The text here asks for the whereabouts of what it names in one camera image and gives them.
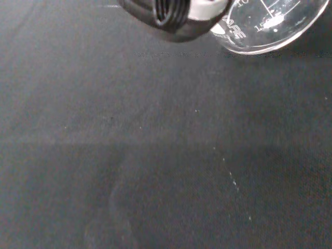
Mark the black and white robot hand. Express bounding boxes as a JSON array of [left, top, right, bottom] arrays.
[[116, 0, 234, 44]]

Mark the black scalloped table cloth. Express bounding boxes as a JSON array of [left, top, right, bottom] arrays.
[[0, 0, 332, 249]]

